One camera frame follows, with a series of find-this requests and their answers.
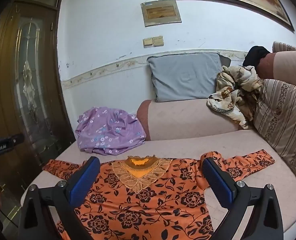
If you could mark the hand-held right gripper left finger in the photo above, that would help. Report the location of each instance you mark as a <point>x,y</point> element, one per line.
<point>84,180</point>

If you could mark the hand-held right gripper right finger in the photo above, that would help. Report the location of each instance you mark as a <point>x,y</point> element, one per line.
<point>218,180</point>

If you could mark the orange black floral shirt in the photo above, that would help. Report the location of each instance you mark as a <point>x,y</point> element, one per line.
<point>148,205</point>

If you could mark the purple floral cloth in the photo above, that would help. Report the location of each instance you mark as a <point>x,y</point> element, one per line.
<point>107,132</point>

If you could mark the wooden door with glass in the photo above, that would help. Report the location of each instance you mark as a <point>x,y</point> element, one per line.
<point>12,80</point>

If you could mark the pink quilted sofa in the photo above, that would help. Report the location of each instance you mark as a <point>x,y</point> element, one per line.
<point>188,120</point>

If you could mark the beige floral crumpled cloth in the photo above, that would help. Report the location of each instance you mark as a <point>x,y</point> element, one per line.
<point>225,100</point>

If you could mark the brown striped floral pillow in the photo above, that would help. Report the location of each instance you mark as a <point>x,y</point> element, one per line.
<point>283,120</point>

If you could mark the grey pillow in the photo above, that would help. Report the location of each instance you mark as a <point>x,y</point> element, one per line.
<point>185,77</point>

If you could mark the black cloth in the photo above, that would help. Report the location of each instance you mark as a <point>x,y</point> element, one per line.
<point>256,55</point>

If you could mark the beige patterned cushion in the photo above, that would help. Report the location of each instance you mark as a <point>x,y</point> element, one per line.
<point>285,47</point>

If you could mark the beige wall switch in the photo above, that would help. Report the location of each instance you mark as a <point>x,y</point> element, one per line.
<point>158,41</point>
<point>148,42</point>

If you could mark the framed wall plaque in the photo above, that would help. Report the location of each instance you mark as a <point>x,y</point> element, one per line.
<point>160,12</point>

